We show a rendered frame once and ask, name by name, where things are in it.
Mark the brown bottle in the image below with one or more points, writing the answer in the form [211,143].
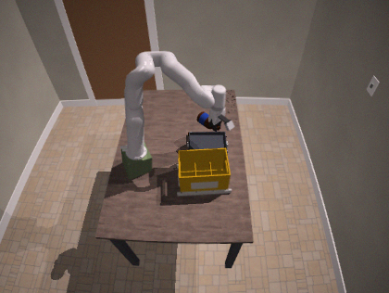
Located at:
[203,119]

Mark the yellow crate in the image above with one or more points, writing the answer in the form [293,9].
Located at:
[204,169]

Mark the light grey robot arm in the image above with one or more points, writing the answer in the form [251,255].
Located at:
[203,95]

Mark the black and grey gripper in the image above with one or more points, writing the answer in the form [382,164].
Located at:
[213,118]

